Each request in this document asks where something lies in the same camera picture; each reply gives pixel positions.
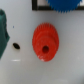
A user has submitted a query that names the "red gear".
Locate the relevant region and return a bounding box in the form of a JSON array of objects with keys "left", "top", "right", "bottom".
[{"left": 32, "top": 23, "right": 59, "bottom": 62}]

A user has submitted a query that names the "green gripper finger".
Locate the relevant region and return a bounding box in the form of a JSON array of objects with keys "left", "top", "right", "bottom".
[{"left": 0, "top": 9, "right": 10, "bottom": 59}]

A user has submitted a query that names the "blue gear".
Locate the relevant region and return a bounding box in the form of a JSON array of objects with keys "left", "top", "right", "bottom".
[{"left": 46, "top": 0, "right": 82, "bottom": 12}]

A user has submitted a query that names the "black-framed peg base plate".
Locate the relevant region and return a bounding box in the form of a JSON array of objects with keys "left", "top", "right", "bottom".
[{"left": 32, "top": 0, "right": 84, "bottom": 11}]

